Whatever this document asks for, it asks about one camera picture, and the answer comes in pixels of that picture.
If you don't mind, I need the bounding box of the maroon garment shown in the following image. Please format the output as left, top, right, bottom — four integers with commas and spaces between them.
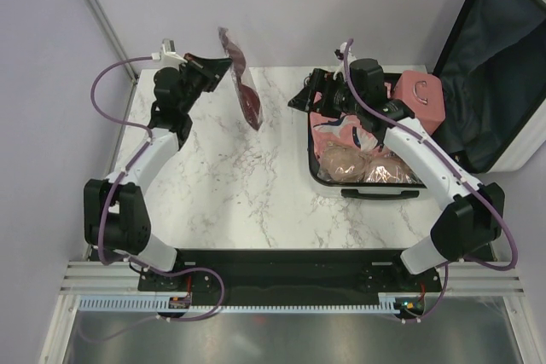
218, 26, 263, 131

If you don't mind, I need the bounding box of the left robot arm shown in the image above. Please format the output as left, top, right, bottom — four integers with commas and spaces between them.
84, 52, 232, 290

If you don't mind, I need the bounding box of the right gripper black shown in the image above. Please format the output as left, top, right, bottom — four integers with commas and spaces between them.
288, 68, 364, 119

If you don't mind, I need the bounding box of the beige bra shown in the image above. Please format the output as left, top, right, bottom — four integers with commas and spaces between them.
317, 146, 421, 184

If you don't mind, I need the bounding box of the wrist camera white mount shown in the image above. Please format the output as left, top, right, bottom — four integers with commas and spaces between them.
151, 38, 187, 69
333, 42, 357, 79

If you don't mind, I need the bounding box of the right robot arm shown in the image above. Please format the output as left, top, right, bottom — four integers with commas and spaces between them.
288, 59, 505, 291

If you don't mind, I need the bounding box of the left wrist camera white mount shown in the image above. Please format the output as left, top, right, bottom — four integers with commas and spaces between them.
151, 38, 187, 69

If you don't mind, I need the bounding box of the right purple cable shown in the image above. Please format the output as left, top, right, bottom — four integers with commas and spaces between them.
343, 38, 520, 324

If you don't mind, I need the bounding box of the pink navy floral garment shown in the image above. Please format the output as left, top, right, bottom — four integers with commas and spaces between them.
309, 78, 395, 160

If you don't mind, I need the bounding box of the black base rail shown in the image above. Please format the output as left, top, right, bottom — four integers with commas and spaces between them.
138, 249, 441, 305

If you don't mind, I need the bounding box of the light blue cable duct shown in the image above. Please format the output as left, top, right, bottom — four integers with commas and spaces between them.
78, 293, 423, 315

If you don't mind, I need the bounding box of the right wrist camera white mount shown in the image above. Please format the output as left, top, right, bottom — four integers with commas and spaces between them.
333, 42, 357, 79

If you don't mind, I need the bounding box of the purple cable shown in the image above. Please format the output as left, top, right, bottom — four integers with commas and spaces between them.
343, 38, 520, 324
91, 54, 226, 322

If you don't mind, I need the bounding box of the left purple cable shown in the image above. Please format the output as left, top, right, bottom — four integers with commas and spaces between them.
91, 54, 226, 322

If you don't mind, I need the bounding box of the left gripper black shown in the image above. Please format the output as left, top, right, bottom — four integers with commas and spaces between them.
178, 53, 233, 114

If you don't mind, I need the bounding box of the white suitcase with dark lining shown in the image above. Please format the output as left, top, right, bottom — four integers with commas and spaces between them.
302, 0, 546, 201

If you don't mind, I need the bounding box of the pink cosmetic case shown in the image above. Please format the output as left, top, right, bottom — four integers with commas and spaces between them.
392, 70, 445, 136

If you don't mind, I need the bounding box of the left aluminium frame post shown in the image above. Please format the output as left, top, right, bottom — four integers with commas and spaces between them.
84, 0, 129, 61

